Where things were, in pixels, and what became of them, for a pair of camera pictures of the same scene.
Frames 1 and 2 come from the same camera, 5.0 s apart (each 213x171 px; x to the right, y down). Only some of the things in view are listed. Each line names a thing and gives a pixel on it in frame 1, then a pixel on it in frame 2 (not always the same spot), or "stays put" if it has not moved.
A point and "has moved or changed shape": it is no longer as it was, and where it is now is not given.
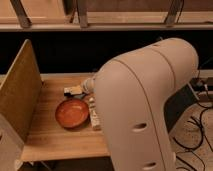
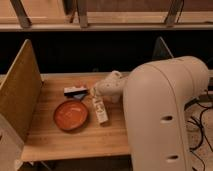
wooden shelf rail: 105,15 stays put
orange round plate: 72,113 stays put
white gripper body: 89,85 → 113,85
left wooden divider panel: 21,92 stays put
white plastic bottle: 94,115 has moved or changed shape
